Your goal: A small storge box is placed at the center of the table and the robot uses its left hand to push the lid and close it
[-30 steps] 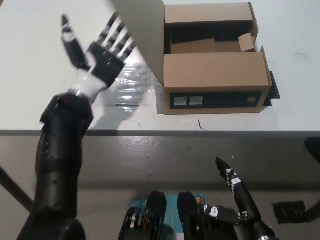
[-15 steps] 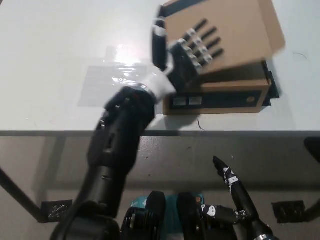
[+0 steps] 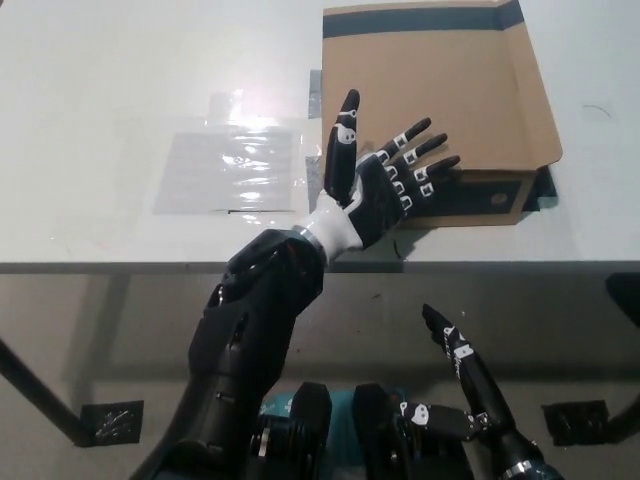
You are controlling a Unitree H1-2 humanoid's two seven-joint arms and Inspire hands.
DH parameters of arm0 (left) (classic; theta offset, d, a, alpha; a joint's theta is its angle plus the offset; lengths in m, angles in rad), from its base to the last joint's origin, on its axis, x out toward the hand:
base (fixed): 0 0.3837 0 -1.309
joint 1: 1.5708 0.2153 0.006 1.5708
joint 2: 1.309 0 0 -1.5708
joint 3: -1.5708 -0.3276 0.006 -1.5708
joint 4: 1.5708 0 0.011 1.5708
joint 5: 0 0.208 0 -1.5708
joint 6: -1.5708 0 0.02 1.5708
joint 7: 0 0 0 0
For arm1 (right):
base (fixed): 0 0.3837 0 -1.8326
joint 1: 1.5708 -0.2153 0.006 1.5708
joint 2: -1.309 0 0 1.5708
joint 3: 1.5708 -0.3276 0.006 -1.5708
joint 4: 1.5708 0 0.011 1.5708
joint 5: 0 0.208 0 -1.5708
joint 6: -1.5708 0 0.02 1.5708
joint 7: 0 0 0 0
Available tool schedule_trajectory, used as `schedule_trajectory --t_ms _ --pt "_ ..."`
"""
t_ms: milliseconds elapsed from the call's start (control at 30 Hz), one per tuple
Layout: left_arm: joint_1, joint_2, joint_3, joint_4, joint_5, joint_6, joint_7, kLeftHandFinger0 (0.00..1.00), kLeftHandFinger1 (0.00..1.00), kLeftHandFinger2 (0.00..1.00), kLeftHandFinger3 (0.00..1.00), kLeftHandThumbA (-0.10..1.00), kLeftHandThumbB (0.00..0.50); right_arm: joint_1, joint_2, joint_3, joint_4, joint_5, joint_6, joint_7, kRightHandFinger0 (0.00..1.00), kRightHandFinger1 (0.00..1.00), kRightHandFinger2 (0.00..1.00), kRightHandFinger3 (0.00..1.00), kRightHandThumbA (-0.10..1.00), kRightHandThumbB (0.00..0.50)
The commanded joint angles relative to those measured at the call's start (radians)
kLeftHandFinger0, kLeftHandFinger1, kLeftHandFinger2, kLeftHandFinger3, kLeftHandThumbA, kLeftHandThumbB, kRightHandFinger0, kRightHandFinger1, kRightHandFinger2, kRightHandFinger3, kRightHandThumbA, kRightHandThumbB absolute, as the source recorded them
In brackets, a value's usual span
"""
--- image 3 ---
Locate black rounded object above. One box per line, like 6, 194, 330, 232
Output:
604, 272, 640, 317

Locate white and black left hand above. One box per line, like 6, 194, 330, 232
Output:
322, 88, 462, 251

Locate grey tape strip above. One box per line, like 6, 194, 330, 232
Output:
304, 154, 324, 194

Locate robot legs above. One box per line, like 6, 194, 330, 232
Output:
249, 382, 476, 480

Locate brown cardboard storage box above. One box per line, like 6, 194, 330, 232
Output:
319, 0, 564, 229

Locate transparent plastic sheet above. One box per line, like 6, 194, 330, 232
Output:
152, 88, 322, 217

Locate black right hand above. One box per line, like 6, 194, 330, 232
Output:
396, 302, 517, 443

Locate black floor tape mark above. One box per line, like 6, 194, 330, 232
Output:
78, 398, 146, 447
542, 398, 612, 447

